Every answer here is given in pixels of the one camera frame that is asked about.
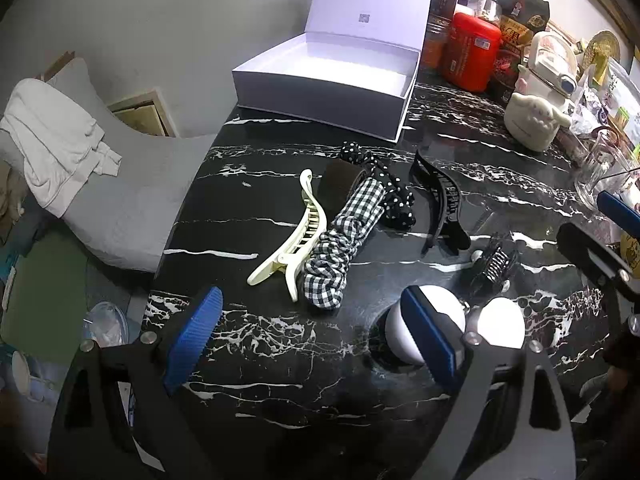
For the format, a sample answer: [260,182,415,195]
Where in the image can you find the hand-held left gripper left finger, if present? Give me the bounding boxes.
[47,286,226,480]

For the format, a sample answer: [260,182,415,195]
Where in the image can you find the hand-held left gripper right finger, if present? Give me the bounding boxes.
[400,285,576,480]

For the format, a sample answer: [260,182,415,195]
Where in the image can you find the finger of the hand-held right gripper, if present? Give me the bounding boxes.
[597,191,640,236]
[556,222,640,321]

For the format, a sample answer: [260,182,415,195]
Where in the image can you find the white pompom hair tie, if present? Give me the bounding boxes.
[384,285,526,366]

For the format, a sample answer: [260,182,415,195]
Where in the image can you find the black lace claw clip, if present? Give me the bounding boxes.
[462,232,521,301]

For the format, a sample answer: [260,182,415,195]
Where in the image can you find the black white gingham scrunchie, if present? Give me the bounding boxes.
[300,177,386,309]

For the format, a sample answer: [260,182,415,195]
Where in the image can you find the black polka-dot scrunchie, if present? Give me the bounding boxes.
[339,142,417,229]

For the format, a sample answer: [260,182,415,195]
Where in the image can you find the black banana hair clip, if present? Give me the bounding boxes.
[408,150,472,256]

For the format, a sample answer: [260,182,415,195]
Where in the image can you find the cream banana hair clip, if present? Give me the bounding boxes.
[246,170,328,303]

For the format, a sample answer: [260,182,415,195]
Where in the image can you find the brown hair band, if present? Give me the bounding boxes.
[319,159,373,211]

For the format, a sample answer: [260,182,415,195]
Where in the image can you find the lavender gift box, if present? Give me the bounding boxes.
[231,0,435,143]

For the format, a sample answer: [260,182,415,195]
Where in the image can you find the clear glass pitcher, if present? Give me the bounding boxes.
[574,127,633,211]

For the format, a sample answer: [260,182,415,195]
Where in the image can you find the clear plastic container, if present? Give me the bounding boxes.
[82,301,128,348]

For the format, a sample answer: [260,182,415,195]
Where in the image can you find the grey chair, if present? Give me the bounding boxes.
[0,57,221,273]

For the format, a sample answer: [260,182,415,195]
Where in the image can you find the green floor mat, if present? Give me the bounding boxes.
[0,232,91,366]

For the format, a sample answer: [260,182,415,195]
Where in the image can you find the gold decorative plate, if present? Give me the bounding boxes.
[582,30,621,83]

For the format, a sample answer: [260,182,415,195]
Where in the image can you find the red canister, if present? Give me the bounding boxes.
[441,11,502,93]

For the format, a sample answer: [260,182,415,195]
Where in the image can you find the black oats bag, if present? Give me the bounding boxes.
[492,0,551,106]

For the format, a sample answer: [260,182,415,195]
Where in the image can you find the white cloth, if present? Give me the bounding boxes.
[0,78,123,218]

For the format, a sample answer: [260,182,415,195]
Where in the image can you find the orange label jar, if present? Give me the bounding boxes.
[419,16,451,72]

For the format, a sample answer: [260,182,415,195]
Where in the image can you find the wooden frame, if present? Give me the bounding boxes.
[106,89,178,138]

